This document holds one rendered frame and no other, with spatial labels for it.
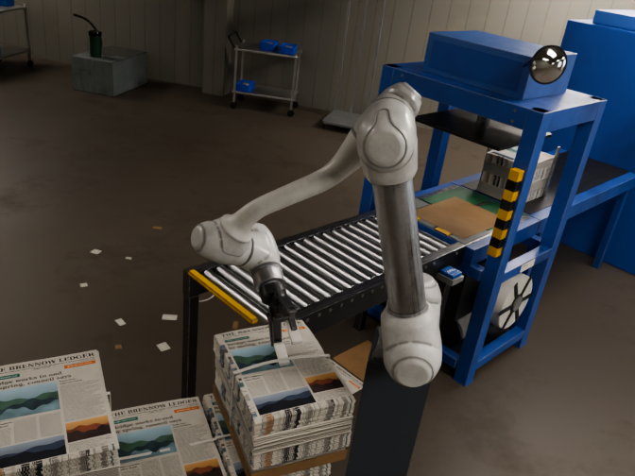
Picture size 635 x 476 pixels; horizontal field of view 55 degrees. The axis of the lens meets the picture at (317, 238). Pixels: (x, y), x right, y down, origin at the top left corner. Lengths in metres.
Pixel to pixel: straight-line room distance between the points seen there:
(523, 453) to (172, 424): 1.94
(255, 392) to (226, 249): 0.39
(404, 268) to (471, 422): 1.91
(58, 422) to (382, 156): 0.97
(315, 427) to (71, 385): 0.63
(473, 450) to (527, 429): 0.37
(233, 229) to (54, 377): 0.59
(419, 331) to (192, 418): 0.73
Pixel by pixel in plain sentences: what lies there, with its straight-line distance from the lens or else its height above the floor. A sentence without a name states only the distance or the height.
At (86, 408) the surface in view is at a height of 1.07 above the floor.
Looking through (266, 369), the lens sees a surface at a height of 1.06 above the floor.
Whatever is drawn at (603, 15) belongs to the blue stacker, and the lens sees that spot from 5.42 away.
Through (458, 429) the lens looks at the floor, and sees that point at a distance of 3.31.
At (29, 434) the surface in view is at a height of 1.07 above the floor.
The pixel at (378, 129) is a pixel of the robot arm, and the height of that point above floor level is 1.78.
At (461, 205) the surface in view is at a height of 0.80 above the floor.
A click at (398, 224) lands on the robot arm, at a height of 1.54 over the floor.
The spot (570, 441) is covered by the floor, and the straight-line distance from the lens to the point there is 3.52.
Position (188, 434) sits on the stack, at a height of 0.83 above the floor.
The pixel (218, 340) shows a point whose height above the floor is 1.06.
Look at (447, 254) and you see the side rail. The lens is 3.11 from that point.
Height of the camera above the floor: 2.16
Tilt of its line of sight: 27 degrees down
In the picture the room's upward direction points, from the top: 8 degrees clockwise
